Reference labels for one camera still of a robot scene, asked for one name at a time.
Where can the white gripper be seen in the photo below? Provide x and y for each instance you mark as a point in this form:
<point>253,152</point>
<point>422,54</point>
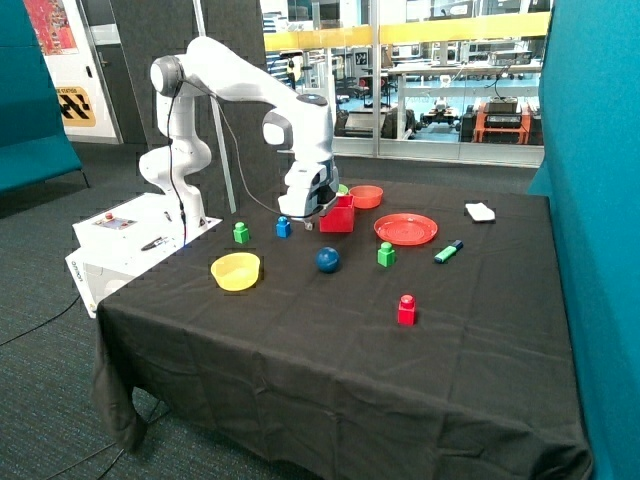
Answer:
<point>311,190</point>

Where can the blue ball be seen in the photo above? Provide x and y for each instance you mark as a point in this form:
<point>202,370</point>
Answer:
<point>327,260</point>

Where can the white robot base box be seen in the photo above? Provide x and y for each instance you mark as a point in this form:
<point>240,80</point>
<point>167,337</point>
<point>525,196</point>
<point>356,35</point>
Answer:
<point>124,241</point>

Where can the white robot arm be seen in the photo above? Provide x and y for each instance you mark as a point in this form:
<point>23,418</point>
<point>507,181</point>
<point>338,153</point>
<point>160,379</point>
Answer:
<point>300,123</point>

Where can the red square pot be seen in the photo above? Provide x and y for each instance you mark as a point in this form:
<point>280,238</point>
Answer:
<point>341,218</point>

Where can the blue block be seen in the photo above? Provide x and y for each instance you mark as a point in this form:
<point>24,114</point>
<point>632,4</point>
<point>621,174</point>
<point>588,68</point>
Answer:
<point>283,227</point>

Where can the small red bowl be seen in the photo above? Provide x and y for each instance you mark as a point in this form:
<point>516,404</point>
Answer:
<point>366,196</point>

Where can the green block left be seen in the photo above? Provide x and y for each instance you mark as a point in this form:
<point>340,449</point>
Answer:
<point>241,233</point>

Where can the green block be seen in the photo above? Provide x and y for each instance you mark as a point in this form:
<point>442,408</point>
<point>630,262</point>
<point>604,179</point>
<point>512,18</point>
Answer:
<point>386,254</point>
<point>241,233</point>

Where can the green block right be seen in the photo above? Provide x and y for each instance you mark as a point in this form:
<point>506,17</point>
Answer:
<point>386,254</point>

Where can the yellow plastic bowl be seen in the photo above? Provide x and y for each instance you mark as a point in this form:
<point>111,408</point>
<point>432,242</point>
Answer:
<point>237,271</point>

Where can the red plastic plate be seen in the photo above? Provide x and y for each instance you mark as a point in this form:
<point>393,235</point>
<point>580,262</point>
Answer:
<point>406,229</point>

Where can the red block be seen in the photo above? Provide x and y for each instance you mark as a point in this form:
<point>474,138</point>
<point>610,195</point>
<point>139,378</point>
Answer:
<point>406,313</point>

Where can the black tablecloth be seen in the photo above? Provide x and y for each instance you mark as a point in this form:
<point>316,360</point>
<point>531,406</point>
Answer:
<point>315,369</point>

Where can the green highlighter pen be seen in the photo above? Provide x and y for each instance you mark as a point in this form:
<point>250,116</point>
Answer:
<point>451,250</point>

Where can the white folded cloth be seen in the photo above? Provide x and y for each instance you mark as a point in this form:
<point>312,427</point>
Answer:
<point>480,213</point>

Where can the orange black cart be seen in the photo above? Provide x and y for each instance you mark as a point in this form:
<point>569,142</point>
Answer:
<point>502,120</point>

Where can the grey metal pole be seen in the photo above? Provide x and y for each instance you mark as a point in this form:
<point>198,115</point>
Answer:
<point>201,29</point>

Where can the yellow black sign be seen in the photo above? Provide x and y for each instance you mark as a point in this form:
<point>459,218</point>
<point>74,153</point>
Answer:
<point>75,106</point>

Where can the teal sofa left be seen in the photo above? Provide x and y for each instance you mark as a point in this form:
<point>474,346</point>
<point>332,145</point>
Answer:
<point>34,145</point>

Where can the teal partition right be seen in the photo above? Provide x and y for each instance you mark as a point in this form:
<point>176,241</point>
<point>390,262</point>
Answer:
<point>589,94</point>

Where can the red poster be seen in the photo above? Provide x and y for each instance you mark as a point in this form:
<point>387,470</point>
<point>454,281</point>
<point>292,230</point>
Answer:
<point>51,25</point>

